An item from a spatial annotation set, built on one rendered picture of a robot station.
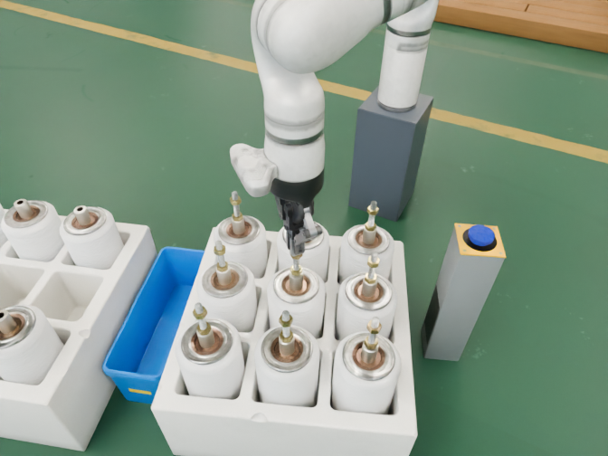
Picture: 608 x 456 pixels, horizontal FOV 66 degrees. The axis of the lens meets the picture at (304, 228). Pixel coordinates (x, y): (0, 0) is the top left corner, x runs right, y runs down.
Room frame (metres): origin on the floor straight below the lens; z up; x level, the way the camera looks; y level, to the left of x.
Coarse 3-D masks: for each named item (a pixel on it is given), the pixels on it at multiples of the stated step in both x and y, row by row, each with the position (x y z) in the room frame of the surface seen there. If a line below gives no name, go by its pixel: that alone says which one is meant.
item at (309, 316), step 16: (272, 288) 0.48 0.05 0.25; (320, 288) 0.48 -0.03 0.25; (272, 304) 0.45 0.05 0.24; (288, 304) 0.44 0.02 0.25; (304, 304) 0.45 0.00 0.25; (320, 304) 0.46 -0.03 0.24; (272, 320) 0.46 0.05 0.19; (304, 320) 0.44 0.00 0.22; (320, 320) 0.46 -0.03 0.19; (320, 336) 0.46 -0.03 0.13
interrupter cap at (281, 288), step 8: (280, 272) 0.51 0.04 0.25; (288, 272) 0.51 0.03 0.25; (304, 272) 0.51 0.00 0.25; (312, 272) 0.51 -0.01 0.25; (280, 280) 0.49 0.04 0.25; (288, 280) 0.49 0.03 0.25; (304, 280) 0.49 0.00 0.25; (312, 280) 0.49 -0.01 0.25; (280, 288) 0.47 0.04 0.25; (288, 288) 0.48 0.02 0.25; (304, 288) 0.48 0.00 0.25; (312, 288) 0.47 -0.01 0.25; (280, 296) 0.46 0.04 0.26; (288, 296) 0.46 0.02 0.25; (296, 296) 0.46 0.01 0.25; (304, 296) 0.46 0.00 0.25; (312, 296) 0.46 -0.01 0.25
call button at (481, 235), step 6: (474, 228) 0.54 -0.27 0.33; (480, 228) 0.54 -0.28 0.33; (486, 228) 0.54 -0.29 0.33; (468, 234) 0.53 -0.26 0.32; (474, 234) 0.52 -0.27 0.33; (480, 234) 0.52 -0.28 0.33; (486, 234) 0.52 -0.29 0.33; (492, 234) 0.52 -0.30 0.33; (474, 240) 0.52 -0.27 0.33; (480, 240) 0.51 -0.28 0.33; (486, 240) 0.51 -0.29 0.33; (492, 240) 0.51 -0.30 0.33
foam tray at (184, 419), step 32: (192, 288) 0.53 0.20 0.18; (256, 288) 0.54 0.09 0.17; (192, 320) 0.46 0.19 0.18; (256, 320) 0.46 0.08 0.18; (320, 352) 0.41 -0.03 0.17; (160, 384) 0.35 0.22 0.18; (256, 384) 0.36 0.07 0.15; (320, 384) 0.35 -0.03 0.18; (160, 416) 0.31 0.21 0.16; (192, 416) 0.30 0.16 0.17; (224, 416) 0.30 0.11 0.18; (256, 416) 0.30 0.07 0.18; (288, 416) 0.30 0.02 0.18; (320, 416) 0.30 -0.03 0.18; (352, 416) 0.30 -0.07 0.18; (384, 416) 0.30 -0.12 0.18; (192, 448) 0.30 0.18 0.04; (224, 448) 0.30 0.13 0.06; (256, 448) 0.29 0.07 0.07; (288, 448) 0.29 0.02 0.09; (320, 448) 0.28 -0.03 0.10; (352, 448) 0.28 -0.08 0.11; (384, 448) 0.27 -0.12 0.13
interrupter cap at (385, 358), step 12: (360, 336) 0.39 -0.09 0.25; (348, 348) 0.36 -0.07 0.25; (360, 348) 0.37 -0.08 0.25; (384, 348) 0.36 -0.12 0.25; (348, 360) 0.35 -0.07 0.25; (360, 360) 0.35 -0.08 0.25; (384, 360) 0.35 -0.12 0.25; (360, 372) 0.33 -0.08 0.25; (372, 372) 0.33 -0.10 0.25; (384, 372) 0.33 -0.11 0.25
